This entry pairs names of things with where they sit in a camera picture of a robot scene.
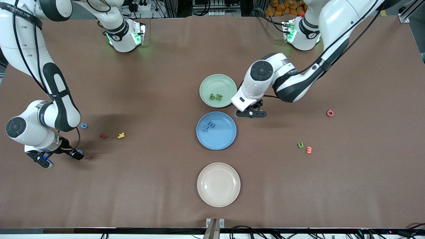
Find pale green plate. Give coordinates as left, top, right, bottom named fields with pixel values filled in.
left=200, top=74, right=237, bottom=108

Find blue plate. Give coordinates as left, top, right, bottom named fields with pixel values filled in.
left=196, top=112, right=237, bottom=150

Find pale pink plate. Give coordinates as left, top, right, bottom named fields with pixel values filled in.
left=197, top=162, right=241, bottom=207

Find brown paper table cover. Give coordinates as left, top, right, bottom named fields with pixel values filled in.
left=0, top=16, right=425, bottom=229

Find orange plastic bags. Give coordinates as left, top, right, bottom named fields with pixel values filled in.
left=265, top=0, right=307, bottom=17

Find white power strip with plugs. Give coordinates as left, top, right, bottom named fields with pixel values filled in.
left=127, top=0, right=156, bottom=19

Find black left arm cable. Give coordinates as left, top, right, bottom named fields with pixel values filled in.
left=262, top=0, right=381, bottom=99

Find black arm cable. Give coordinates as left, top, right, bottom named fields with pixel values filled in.
left=13, top=0, right=81, bottom=150
left=262, top=0, right=381, bottom=99

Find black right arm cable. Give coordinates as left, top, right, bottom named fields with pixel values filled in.
left=13, top=0, right=81, bottom=150

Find grey metal mount bracket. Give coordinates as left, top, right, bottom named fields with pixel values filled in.
left=203, top=218, right=225, bottom=239

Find aluminium frame profile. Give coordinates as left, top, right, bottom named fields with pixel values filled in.
left=398, top=0, right=425, bottom=23

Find black cables below table edge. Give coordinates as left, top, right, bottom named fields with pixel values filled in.
left=100, top=226, right=425, bottom=239

